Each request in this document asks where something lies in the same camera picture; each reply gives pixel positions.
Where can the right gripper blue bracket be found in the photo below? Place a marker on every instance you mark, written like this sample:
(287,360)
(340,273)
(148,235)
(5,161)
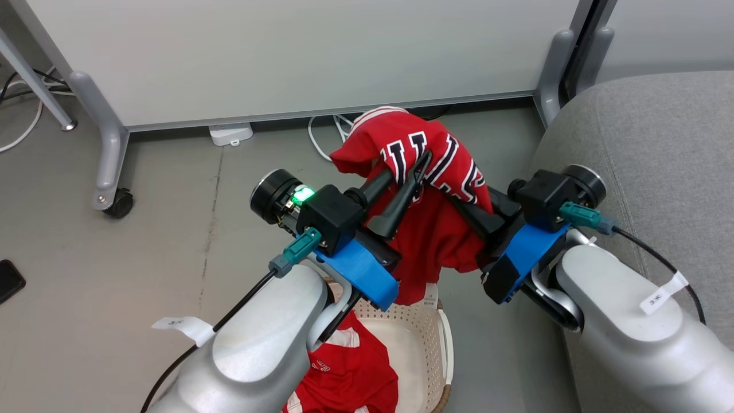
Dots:
(530,255)

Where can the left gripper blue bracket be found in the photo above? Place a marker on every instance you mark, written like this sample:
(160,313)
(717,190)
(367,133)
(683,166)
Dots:
(364,269)

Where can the red jersey with black lettering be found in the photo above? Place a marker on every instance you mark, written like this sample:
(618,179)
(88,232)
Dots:
(430,241)

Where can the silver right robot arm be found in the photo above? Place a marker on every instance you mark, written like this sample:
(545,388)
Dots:
(636,338)

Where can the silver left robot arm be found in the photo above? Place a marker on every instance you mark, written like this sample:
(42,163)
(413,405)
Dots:
(258,350)

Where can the cream perforated laundry basket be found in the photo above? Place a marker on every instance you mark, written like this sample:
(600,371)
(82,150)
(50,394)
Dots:
(416,350)

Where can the white power strip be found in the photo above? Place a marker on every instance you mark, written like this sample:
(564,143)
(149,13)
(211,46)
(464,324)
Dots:
(230,133)

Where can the white partition panel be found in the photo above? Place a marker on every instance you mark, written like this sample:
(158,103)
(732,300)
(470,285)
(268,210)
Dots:
(298,51)

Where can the grey fabric sofa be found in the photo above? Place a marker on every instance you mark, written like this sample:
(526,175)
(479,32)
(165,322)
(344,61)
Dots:
(659,155)

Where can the red garment with white trim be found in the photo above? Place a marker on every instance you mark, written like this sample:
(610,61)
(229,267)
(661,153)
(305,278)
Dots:
(350,373)

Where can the light grey partition panel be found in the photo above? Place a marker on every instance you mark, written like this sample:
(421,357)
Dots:
(671,31)

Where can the grey partition leg with caster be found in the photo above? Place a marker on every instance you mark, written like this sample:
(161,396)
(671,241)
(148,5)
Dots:
(106,143)

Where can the grey metal table leg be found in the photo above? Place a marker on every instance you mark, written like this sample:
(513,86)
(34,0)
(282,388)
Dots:
(34,80)

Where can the black phone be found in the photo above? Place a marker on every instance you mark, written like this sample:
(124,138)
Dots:
(8,281)

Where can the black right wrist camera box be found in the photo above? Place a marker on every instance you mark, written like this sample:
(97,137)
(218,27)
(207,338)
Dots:
(542,198)

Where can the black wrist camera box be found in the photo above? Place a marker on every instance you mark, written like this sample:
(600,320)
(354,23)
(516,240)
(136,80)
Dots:
(331,217)
(542,198)

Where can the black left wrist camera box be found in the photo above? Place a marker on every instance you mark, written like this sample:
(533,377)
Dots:
(331,217)

